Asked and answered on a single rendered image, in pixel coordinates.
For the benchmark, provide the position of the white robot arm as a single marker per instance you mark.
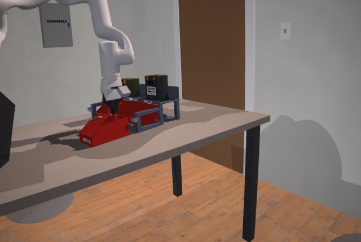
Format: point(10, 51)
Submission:
point(111, 57)

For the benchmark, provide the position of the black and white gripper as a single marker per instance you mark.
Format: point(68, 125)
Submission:
point(111, 95)

